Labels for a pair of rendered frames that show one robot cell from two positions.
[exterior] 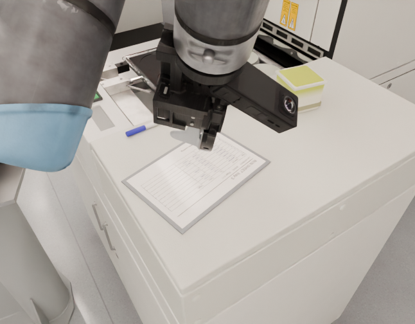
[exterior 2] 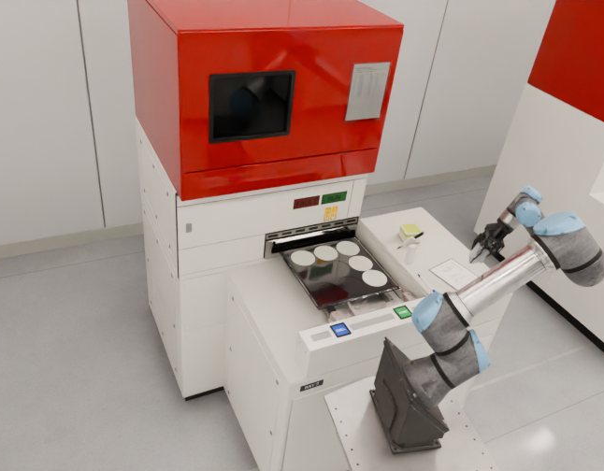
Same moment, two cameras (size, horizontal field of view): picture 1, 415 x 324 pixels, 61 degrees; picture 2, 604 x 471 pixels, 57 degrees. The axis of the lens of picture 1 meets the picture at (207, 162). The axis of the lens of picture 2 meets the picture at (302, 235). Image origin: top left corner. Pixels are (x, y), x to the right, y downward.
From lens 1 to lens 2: 222 cm
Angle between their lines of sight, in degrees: 65
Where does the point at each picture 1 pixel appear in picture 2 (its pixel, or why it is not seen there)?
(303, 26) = (341, 213)
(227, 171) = (459, 270)
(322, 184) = (461, 249)
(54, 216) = not seen: outside the picture
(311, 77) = (412, 226)
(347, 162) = (448, 239)
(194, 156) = (452, 278)
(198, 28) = not seen: hidden behind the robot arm
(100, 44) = not seen: hidden behind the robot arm
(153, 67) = (335, 293)
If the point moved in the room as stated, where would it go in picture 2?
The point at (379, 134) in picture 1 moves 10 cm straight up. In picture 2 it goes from (428, 226) to (434, 207)
